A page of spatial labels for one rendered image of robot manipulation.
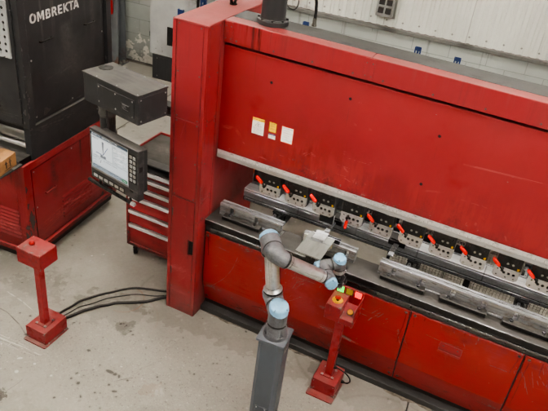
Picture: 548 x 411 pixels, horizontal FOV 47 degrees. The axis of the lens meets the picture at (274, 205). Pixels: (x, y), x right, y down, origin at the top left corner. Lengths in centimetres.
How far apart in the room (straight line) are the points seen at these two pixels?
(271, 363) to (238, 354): 91
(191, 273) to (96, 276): 99
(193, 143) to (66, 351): 177
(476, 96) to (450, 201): 67
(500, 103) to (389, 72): 62
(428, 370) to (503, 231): 116
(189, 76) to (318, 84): 81
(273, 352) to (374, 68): 176
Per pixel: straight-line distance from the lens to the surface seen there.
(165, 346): 485
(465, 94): 363
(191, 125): 418
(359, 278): 425
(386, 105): 378
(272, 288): 376
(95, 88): 407
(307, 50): 384
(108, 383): 463
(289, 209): 467
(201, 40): 394
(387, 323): 439
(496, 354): 432
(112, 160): 413
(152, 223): 532
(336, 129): 394
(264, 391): 412
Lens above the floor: 345
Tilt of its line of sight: 32 degrees down
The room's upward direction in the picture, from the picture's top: 7 degrees clockwise
